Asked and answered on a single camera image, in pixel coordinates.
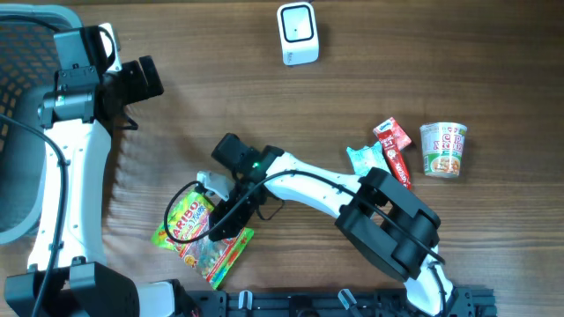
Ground grey plastic basket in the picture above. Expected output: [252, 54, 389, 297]
[1, 4, 83, 245]

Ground white barcode scanner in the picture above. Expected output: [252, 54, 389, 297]
[277, 2, 320, 66]

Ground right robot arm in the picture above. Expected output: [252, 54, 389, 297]
[208, 133, 454, 316]

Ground red KitKat bar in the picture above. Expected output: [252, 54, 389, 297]
[377, 129, 412, 189]

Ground instant noodle cup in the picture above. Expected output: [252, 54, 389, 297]
[419, 122, 467, 178]

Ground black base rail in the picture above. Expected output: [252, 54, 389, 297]
[131, 278, 498, 317]

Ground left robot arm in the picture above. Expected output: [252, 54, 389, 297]
[4, 24, 163, 316]

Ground red white small box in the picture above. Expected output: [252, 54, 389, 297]
[373, 117, 412, 150]

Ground Haribo gummy bag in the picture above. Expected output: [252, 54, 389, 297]
[149, 189, 256, 291]

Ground teal tissue pack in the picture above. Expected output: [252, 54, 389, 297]
[346, 142, 390, 176]

